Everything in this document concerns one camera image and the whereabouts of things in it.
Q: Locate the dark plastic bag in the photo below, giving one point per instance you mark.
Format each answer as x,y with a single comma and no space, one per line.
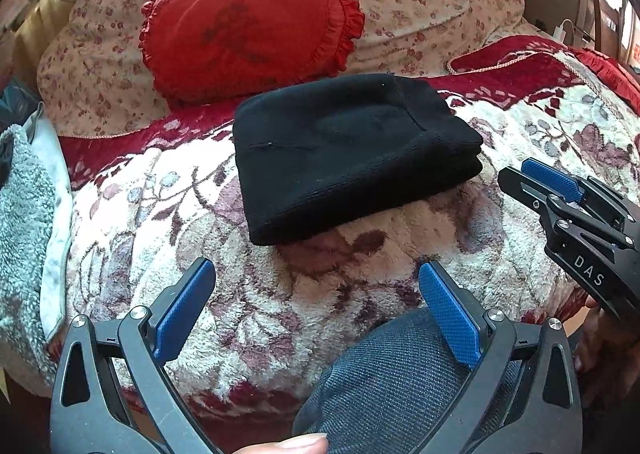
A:
15,99

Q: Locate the red and white floral blanket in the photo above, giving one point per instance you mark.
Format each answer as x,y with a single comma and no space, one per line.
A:
225,284

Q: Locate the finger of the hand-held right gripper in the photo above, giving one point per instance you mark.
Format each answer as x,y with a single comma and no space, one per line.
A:
520,189
550,177

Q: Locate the red ruffled pillow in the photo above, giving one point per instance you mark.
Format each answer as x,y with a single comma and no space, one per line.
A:
240,24

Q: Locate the yellow cloth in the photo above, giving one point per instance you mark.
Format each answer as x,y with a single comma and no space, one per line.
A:
35,19

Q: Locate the person's blue jeans leg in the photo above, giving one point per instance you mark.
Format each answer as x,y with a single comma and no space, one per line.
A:
390,384

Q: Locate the grey fluffy towel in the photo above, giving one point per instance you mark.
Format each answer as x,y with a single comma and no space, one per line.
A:
22,234

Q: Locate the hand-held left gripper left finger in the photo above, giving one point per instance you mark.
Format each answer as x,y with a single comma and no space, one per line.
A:
185,304

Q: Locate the person's right hand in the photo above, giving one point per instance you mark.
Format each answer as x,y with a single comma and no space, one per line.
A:
605,359

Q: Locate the person's left hand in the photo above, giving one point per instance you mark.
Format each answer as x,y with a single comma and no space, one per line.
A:
302,445

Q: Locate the white cloth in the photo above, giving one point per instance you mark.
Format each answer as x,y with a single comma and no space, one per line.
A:
60,194

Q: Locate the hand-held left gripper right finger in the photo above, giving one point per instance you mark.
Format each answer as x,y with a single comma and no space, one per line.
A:
450,314

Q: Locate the black pants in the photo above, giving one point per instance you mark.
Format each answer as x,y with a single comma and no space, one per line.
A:
340,149

